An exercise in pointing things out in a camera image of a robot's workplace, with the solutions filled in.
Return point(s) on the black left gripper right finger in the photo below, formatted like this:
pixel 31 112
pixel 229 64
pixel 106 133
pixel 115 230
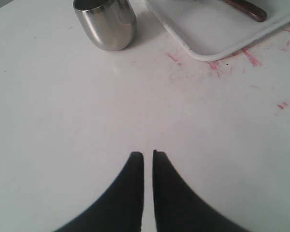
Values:
pixel 178 208

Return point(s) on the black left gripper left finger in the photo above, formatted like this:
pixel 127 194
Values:
pixel 120 207

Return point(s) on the brown wooden spoon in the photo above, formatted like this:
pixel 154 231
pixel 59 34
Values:
pixel 248 8

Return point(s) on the steel cup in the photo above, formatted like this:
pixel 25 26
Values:
pixel 110 24

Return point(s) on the white rectangular tray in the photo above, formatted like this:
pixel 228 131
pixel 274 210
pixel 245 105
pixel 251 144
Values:
pixel 209 30

